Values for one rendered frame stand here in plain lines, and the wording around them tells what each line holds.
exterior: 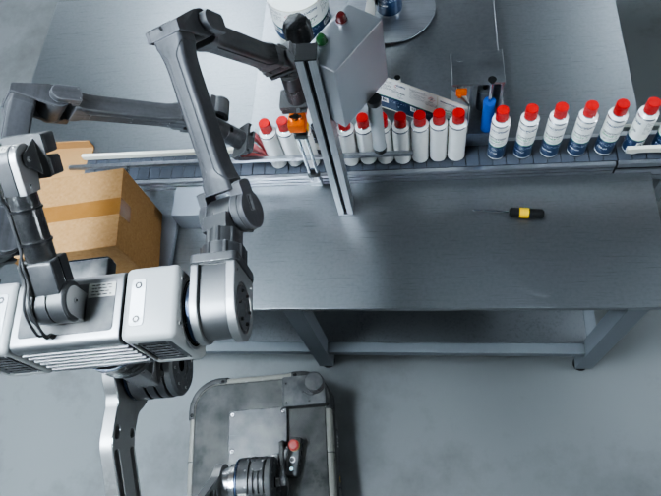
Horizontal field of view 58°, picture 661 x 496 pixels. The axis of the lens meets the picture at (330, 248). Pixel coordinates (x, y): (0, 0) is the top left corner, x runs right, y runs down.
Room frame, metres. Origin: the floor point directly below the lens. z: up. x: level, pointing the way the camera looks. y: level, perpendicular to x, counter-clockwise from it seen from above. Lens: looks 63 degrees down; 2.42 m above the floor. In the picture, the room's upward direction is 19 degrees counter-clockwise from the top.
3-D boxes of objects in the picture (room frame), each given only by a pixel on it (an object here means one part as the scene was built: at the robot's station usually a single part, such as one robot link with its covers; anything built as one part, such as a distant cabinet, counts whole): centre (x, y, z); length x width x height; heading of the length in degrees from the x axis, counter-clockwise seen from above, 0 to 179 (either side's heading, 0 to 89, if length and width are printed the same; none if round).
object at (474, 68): (1.00, -0.53, 1.14); 0.14 x 0.11 x 0.01; 70
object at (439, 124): (0.94, -0.40, 0.98); 0.05 x 0.05 x 0.20
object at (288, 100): (1.13, -0.05, 1.13); 0.10 x 0.07 x 0.07; 71
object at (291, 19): (1.34, -0.12, 1.03); 0.09 x 0.09 x 0.30
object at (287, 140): (1.10, 0.01, 0.98); 0.05 x 0.05 x 0.20
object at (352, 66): (0.94, -0.17, 1.38); 0.17 x 0.10 x 0.19; 125
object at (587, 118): (0.81, -0.76, 0.98); 0.05 x 0.05 x 0.20
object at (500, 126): (0.88, -0.55, 0.98); 0.05 x 0.05 x 0.20
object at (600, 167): (1.05, -0.09, 0.85); 1.65 x 0.11 x 0.05; 70
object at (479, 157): (1.05, -0.09, 0.86); 1.65 x 0.08 x 0.04; 70
